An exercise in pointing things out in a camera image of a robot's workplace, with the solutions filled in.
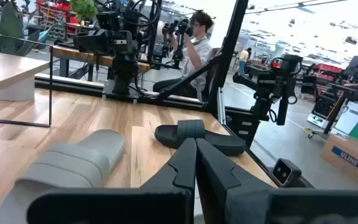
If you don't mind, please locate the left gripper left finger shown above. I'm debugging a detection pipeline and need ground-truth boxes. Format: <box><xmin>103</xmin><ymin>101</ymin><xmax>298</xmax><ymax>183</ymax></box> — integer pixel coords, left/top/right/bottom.
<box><xmin>26</xmin><ymin>138</ymin><xmax>198</xmax><ymax>224</ymax></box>

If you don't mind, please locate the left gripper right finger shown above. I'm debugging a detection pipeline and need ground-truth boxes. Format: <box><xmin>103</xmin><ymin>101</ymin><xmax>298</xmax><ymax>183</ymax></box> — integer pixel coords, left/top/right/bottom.
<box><xmin>196</xmin><ymin>138</ymin><xmax>358</xmax><ymax>224</ymax></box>

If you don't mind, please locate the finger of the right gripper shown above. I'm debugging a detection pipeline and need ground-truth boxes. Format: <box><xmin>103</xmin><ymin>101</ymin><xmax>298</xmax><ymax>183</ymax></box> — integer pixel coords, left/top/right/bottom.
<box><xmin>73</xmin><ymin>33</ymin><xmax>94</xmax><ymax>54</ymax></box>
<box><xmin>93</xmin><ymin>29</ymin><xmax>114</xmax><ymax>54</ymax></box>

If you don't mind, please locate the black rubber slide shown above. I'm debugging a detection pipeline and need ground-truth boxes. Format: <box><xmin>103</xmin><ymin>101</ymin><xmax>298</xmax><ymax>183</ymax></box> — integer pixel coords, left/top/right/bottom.
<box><xmin>154</xmin><ymin>119</ymin><xmax>247</xmax><ymax>157</ymax></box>

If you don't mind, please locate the wooden shelf black metal frame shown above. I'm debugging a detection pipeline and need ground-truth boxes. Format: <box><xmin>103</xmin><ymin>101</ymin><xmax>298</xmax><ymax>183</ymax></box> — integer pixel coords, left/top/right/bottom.
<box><xmin>0</xmin><ymin>30</ymin><xmax>54</xmax><ymax>128</ymax></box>

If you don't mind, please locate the grey rubber slide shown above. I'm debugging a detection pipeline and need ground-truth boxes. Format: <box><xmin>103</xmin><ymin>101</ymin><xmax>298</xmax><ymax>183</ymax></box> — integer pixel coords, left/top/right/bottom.
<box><xmin>0</xmin><ymin>129</ymin><xmax>126</xmax><ymax>224</ymax></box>

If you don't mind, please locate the bushy green plant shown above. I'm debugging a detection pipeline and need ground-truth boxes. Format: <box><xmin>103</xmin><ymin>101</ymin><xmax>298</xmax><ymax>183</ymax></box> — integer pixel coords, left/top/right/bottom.
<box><xmin>70</xmin><ymin>0</ymin><xmax>98</xmax><ymax>22</ymax></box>

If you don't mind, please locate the red parts bin rack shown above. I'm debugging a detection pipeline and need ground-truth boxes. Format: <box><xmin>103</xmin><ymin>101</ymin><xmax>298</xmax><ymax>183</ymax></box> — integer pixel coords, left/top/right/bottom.
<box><xmin>35</xmin><ymin>0</ymin><xmax>80</xmax><ymax>41</ymax></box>

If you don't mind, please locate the person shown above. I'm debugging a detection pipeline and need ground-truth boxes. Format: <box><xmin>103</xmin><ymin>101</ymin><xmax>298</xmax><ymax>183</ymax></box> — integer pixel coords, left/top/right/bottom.
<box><xmin>238</xmin><ymin>47</ymin><xmax>253</xmax><ymax>75</ymax></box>
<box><xmin>152</xmin><ymin>9</ymin><xmax>216</xmax><ymax>100</ymax></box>

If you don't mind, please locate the cardboard box blue label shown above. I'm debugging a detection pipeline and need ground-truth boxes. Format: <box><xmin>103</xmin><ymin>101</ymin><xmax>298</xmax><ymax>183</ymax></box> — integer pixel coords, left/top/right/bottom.
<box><xmin>321</xmin><ymin>133</ymin><xmax>358</xmax><ymax>190</ymax></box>

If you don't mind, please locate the small black table camera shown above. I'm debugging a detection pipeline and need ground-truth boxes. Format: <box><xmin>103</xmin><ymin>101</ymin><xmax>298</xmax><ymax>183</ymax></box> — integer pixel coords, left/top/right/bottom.
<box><xmin>271</xmin><ymin>158</ymin><xmax>303</xmax><ymax>188</ymax></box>

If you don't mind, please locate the black aluminium table frame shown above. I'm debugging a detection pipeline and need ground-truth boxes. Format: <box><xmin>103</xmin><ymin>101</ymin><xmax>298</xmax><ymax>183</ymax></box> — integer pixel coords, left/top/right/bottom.
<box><xmin>34</xmin><ymin>0</ymin><xmax>315</xmax><ymax>189</ymax></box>

